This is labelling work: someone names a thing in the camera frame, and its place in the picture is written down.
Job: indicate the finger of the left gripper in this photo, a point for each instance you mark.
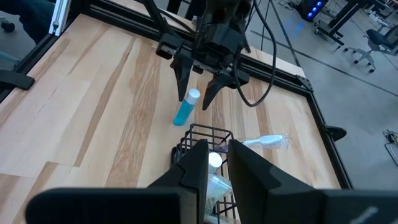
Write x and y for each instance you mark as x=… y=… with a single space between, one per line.
x=217 y=87
x=183 y=74

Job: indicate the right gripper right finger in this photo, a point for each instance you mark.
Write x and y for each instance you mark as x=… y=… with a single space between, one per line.
x=295 y=205

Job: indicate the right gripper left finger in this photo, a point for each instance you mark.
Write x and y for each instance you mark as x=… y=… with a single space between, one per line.
x=124 y=205

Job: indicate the blue white-capped mouthwash bottle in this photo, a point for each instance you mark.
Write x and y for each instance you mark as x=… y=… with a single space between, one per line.
x=184 y=112
x=215 y=161

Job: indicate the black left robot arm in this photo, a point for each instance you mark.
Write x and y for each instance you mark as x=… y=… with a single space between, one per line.
x=224 y=9

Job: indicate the computer tower blue lights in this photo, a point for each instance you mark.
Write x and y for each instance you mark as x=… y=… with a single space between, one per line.
x=311 y=11

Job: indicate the black rolling desk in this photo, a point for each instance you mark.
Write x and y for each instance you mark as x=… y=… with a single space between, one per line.
x=329 y=32

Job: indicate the silver aluminium extrusion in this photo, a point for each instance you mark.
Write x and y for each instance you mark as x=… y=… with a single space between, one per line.
x=60 y=15

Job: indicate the grey office chair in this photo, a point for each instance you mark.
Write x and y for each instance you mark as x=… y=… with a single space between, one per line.
x=377 y=39

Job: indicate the person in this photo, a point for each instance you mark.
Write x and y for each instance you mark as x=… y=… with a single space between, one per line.
x=31 y=15

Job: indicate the black chair caster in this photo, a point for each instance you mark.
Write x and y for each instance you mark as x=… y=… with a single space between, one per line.
x=7 y=26

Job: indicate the black aluminium table frame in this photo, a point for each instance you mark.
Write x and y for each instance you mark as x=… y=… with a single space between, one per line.
x=124 y=18

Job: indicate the black frame clamp bracket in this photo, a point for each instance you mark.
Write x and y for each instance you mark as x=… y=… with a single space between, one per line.
x=335 y=132
x=15 y=80

